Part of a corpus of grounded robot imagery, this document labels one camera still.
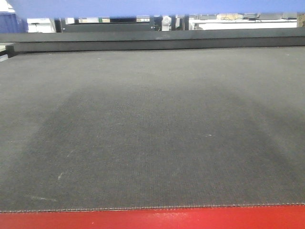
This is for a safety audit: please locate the blue plastic tray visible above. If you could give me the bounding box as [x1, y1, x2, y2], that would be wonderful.
[8, 0, 305, 18]

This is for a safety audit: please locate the dark grey table mat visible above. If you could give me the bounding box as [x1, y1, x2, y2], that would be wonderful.
[0, 47, 305, 212]

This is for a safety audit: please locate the white background table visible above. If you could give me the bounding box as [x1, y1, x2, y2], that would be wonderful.
[189, 19, 297, 30]

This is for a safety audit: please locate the black metal frame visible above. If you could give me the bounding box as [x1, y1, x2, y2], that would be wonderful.
[54, 16, 191, 33]

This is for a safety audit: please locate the red table edge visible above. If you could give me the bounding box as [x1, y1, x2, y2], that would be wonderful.
[0, 205, 305, 229]

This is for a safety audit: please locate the blue fabric partition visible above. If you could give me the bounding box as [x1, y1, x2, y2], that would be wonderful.
[0, 11, 29, 33]

